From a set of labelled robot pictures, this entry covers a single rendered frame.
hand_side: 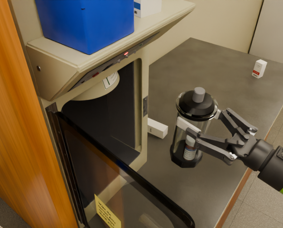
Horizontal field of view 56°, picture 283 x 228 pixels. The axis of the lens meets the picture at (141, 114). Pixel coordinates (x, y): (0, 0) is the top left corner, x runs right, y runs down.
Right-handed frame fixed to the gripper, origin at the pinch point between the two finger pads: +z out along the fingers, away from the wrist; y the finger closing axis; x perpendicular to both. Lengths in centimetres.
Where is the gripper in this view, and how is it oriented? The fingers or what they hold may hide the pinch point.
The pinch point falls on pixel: (195, 116)
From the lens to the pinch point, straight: 72.9
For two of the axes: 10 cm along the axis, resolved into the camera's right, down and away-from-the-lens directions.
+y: -6.7, 5.1, -5.4
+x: -0.5, 6.9, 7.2
